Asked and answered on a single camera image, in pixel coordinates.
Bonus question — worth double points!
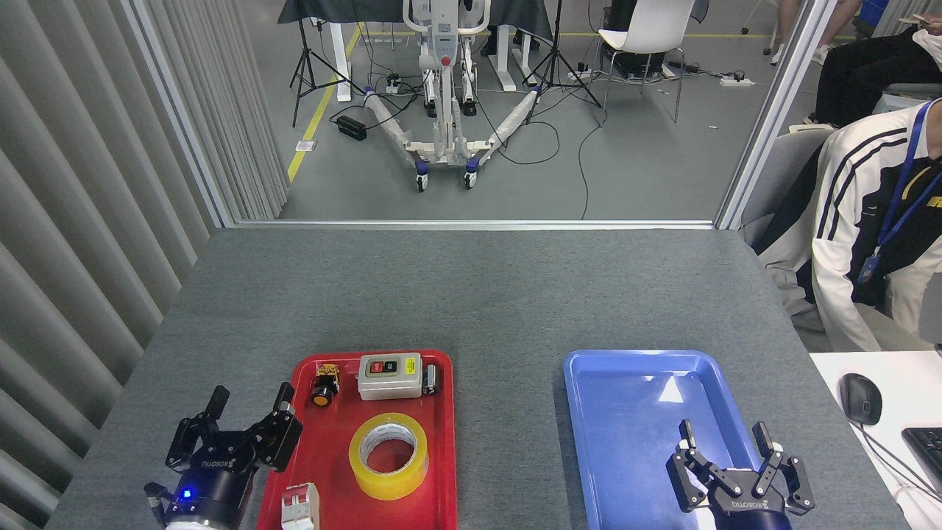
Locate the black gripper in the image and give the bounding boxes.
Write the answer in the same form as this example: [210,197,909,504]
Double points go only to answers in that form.
[666,420,815,530]
[146,382,304,526]

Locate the yellow tape roll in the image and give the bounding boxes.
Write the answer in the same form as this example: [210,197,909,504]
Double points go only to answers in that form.
[348,412,430,501]

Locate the white red circuit breaker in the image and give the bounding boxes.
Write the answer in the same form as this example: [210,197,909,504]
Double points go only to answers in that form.
[280,482,321,530]

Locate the yellow push button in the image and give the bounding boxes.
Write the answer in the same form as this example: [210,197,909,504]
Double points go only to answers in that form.
[310,363,341,408]

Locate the blue plastic tray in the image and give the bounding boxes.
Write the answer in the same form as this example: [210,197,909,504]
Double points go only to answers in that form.
[563,349,796,530]

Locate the black computer mouse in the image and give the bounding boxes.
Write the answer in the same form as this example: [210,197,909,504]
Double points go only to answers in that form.
[840,373,883,426]

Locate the red plastic tray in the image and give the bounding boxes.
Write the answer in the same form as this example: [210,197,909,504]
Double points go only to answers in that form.
[256,349,458,530]

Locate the black keyboard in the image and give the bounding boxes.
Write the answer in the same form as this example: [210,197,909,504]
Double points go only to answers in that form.
[902,427,942,490]

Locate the white side table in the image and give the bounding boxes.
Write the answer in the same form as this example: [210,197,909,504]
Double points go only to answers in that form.
[810,350,942,530]

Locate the seated person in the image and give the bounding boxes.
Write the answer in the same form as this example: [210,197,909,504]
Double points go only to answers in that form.
[751,98,942,353]

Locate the grey office chair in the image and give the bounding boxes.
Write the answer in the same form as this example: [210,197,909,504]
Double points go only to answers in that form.
[740,129,836,247]

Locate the white stand on wheels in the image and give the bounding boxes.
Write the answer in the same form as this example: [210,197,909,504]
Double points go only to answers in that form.
[361,0,545,192]

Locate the black tripod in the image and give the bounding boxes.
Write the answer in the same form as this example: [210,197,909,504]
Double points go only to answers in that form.
[289,15,366,127]
[524,0,604,124]

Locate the person with dark trousers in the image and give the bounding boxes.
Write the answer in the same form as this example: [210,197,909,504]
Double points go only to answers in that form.
[804,13,942,127]

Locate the desk with dark cloth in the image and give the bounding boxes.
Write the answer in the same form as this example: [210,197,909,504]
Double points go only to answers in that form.
[277,0,554,102]

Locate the standing person's legs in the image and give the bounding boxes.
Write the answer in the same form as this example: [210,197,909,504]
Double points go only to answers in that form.
[769,0,862,66]

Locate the white plastic chair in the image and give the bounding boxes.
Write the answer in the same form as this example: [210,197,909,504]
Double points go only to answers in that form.
[596,0,696,123]

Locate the black mouse cable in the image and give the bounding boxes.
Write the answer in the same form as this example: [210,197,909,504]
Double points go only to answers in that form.
[856,423,942,510]

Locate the white switch box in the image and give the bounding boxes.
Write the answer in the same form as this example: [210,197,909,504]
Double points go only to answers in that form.
[358,353,424,401]

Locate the blue lanyard with badge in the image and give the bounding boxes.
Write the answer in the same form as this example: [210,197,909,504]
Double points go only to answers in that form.
[857,99,942,285]

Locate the black floor cable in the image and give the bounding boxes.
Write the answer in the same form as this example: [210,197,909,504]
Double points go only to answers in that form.
[471,96,612,220]

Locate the silver frame rail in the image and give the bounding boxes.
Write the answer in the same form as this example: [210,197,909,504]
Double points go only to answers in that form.
[234,219,718,230]

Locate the silver frame post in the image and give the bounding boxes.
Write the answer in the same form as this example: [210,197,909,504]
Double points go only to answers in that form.
[714,0,840,230]
[121,0,236,229]

